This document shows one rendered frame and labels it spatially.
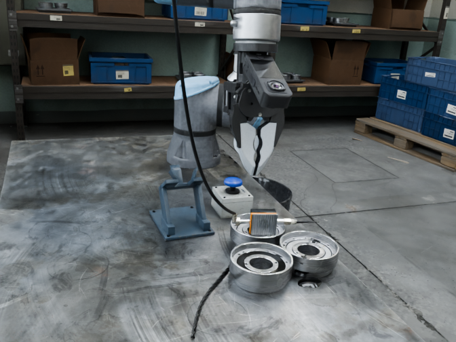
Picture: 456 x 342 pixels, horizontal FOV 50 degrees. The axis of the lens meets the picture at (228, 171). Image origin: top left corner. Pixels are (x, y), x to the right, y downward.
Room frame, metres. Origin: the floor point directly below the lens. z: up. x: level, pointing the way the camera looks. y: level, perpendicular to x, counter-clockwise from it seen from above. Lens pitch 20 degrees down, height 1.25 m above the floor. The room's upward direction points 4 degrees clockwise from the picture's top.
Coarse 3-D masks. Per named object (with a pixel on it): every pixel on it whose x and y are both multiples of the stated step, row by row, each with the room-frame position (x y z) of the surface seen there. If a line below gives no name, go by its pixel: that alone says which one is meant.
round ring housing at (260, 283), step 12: (240, 252) 0.74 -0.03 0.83; (276, 252) 0.75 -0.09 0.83; (288, 252) 0.73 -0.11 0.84; (252, 264) 0.73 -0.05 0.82; (264, 264) 0.73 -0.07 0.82; (276, 264) 0.71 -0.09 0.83; (288, 264) 0.72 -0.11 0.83; (240, 276) 0.67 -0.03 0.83; (252, 276) 0.66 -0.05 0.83; (264, 276) 0.66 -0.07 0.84; (276, 276) 0.67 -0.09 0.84; (288, 276) 0.68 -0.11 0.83; (252, 288) 0.67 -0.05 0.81; (264, 288) 0.67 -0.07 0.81; (276, 288) 0.68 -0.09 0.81
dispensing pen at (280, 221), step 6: (252, 210) 0.83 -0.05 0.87; (258, 210) 0.83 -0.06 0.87; (264, 210) 0.83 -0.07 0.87; (270, 210) 0.83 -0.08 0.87; (234, 216) 0.82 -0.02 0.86; (234, 222) 0.82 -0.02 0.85; (240, 222) 0.82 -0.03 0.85; (246, 222) 0.82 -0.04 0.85; (282, 222) 0.83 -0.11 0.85; (288, 222) 0.83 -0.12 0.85; (294, 222) 0.83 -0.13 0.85; (300, 222) 0.84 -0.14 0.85; (306, 222) 0.84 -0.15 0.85; (312, 222) 0.84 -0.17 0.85
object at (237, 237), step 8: (240, 216) 0.87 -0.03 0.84; (248, 216) 0.88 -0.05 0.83; (232, 224) 0.83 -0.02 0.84; (240, 224) 0.86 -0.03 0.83; (248, 224) 0.86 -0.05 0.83; (232, 232) 0.81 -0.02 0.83; (240, 232) 0.80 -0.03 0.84; (248, 232) 0.82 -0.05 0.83; (280, 232) 0.83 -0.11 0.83; (232, 240) 0.81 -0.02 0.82; (240, 240) 0.79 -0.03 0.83; (248, 240) 0.79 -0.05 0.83; (256, 240) 0.78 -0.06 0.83; (264, 240) 0.78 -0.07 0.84; (272, 240) 0.79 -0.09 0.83
